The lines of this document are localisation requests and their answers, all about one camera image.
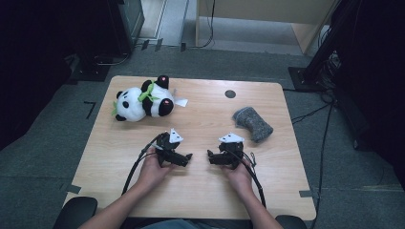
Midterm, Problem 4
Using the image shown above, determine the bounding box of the left hand-held gripper black cable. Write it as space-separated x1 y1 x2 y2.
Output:
121 132 168 196

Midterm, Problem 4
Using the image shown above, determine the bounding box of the thin black hanging cable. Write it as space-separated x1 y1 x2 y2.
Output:
190 0 216 50

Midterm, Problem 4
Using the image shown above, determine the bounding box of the black flat stand base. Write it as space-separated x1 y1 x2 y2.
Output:
68 53 111 82

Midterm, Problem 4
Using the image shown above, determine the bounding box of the light wooden furniture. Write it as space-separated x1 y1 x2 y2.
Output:
195 0 338 55

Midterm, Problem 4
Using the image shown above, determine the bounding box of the black chair armrest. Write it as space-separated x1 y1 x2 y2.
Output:
275 215 309 229
52 196 98 229

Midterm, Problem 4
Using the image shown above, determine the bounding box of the black cabinet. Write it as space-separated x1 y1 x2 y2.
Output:
106 0 146 55

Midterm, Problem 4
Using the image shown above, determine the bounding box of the black and white panda plush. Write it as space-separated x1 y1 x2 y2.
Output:
111 74 189 123

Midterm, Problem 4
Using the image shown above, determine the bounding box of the person's right hand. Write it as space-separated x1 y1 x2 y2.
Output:
223 156 256 196

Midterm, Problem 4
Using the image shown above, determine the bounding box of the tangled cable bundle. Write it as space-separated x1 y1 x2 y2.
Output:
318 51 342 94

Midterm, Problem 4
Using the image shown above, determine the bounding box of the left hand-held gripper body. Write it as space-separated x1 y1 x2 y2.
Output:
155 128 184 168

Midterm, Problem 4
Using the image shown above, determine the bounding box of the person's left hand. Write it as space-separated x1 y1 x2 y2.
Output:
137 155 175 192

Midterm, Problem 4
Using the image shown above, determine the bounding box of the grey fuzzy scarf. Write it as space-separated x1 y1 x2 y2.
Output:
232 106 275 143

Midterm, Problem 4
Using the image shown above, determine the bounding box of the right hand-held gripper black cable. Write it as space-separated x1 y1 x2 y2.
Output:
230 149 266 209

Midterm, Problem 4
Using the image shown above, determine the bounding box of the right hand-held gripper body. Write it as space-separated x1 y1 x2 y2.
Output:
218 133 245 170

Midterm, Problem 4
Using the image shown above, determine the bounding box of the black metal stand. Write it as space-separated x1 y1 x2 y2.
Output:
288 0 361 94

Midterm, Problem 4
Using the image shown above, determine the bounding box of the long black floor cable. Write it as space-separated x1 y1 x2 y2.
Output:
309 104 333 229

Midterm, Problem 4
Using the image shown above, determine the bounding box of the hand-held gripper black cable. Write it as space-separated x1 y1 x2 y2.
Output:
230 149 266 209
121 132 168 196

